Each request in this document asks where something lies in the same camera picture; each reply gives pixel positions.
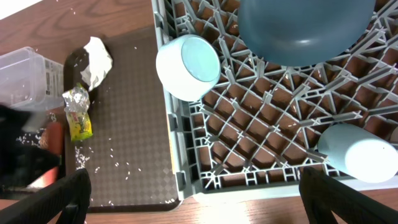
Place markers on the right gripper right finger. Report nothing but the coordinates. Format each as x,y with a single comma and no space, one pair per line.
324,198

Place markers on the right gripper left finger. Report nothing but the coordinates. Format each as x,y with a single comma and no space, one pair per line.
67,198

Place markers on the small blue cup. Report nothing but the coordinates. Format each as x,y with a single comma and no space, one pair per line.
358,153

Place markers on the orange carrot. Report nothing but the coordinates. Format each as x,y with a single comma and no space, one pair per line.
54,136

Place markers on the foil snack wrapper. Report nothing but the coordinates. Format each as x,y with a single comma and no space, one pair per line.
77,103

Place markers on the white napkin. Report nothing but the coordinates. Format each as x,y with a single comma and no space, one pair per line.
99,63

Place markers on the dark blue plate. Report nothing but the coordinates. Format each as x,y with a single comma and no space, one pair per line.
298,33

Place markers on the light blue rice bowl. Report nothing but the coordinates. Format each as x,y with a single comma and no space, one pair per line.
188,67

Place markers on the grey dishwasher rack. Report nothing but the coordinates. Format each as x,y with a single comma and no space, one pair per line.
253,134

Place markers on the black plastic bin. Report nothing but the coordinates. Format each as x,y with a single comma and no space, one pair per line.
31,152

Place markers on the dark brown serving tray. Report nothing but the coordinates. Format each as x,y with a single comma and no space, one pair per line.
128,156

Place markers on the white rice pile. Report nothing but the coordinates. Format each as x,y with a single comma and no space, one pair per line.
37,137

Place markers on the clear plastic bin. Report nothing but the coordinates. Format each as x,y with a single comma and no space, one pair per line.
30,82

